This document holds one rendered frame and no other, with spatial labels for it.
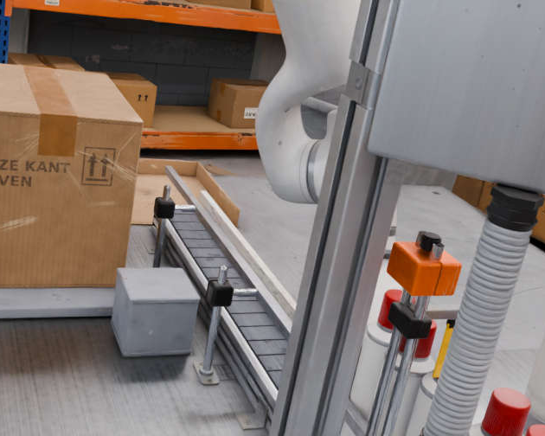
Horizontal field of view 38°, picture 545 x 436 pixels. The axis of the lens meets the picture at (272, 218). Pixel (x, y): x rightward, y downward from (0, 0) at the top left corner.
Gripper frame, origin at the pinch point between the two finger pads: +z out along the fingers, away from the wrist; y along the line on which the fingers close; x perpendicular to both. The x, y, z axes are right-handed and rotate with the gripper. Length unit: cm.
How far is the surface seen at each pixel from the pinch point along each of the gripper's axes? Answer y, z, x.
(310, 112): 96, -54, 210
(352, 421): -4.4, 1.4, -8.2
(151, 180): 1, -23, 96
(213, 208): 3, -18, 60
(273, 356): -2.0, 0.3, 17.9
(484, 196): 238, -24, 279
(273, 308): -4.1, -7.0, 13.7
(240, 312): -2.5, -3.9, 29.3
